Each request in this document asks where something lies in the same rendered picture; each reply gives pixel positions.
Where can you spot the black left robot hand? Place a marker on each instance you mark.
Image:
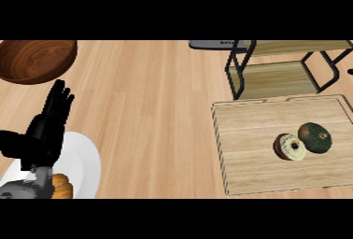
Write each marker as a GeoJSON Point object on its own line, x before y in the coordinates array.
{"type": "Point", "coordinates": [43, 133]}

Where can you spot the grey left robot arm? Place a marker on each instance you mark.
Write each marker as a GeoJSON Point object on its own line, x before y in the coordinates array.
{"type": "Point", "coordinates": [26, 186]}

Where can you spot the pale wooden tray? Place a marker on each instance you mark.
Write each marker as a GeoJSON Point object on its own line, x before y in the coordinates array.
{"type": "Point", "coordinates": [279, 146]}

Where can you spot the white plate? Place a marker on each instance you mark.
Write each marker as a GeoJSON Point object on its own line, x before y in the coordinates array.
{"type": "Point", "coordinates": [80, 165]}

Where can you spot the golden croissant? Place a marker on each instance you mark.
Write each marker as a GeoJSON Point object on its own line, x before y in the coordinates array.
{"type": "Point", "coordinates": [62, 186]}

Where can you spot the brown wooden bowl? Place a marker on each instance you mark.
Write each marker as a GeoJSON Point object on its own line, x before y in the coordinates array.
{"type": "Point", "coordinates": [34, 60]}

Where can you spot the dark grey appliance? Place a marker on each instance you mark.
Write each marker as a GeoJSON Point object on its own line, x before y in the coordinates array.
{"type": "Point", "coordinates": [213, 44]}

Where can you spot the cream donut with brown rim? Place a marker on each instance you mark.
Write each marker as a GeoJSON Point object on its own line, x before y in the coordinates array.
{"type": "Point", "coordinates": [289, 147]}

